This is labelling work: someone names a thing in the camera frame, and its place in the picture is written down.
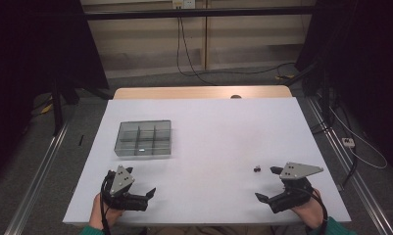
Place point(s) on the black curtain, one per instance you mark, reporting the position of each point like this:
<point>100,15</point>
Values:
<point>37,49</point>
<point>364,65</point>

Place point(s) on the person's right hand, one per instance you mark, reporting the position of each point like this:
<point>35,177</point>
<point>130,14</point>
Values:
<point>310,212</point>

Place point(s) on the yellow floor tape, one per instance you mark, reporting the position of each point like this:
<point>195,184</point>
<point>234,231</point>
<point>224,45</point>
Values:
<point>46,108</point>
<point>284,77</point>

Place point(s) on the light wooden table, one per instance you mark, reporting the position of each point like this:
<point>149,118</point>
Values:
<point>200,92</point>

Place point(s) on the white wall socket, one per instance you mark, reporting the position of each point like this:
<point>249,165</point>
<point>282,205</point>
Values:
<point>183,3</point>

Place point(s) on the white power strip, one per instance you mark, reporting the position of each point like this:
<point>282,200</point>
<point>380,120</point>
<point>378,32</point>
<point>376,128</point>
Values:
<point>348,142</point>

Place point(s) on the person's left hand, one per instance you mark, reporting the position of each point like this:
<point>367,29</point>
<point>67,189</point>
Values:
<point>101,213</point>

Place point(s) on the silver metal floor rail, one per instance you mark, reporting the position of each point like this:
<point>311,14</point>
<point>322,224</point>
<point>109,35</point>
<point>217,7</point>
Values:
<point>351,169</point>
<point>37,178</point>

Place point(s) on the small black strip on floor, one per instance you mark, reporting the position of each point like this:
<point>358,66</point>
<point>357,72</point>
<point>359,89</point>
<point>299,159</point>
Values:
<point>81,140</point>

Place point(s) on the small dark red bead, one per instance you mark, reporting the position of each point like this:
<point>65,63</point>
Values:
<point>259,169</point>

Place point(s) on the small black screw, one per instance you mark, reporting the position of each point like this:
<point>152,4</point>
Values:
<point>255,169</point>

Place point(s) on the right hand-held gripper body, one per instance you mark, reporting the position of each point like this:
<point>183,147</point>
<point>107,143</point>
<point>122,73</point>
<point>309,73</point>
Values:
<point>298,170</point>

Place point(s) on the black horizontal metal bar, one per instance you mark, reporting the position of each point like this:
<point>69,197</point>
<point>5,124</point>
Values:
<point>197,12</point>

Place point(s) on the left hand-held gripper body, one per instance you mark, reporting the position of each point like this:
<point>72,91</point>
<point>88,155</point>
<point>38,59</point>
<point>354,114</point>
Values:
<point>121,178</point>

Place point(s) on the clear grey plastic compartment box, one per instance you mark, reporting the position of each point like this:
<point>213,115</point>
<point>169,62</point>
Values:
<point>143,138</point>

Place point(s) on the black metal stand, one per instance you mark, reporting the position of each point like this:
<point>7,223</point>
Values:
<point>57,107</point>
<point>324,94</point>

